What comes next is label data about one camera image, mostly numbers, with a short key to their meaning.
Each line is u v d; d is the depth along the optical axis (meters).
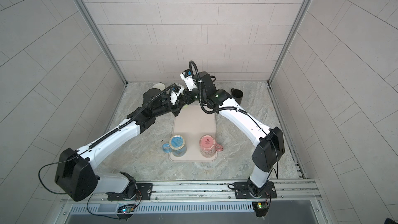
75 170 0.39
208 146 0.74
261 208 0.68
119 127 0.50
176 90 0.64
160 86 1.00
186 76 0.64
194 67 0.54
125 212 0.64
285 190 0.72
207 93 0.56
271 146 0.42
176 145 0.75
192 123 0.94
